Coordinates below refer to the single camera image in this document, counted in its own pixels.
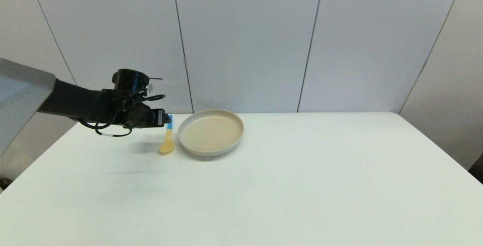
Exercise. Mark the dark object beside table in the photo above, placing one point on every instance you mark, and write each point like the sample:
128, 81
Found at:
4, 183

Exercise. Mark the dark object behind table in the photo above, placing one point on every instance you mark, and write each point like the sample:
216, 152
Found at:
477, 170

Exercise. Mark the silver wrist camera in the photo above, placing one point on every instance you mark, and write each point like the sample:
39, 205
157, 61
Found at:
148, 86

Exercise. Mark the beige round plate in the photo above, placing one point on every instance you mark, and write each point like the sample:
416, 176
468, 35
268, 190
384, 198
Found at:
211, 132

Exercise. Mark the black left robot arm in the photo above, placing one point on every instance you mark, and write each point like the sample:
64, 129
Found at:
75, 102

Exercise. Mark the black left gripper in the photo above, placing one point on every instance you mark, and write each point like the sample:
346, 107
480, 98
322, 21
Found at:
145, 117

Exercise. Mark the blue and yellow spoon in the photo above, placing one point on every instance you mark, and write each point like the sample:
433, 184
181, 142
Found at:
168, 142

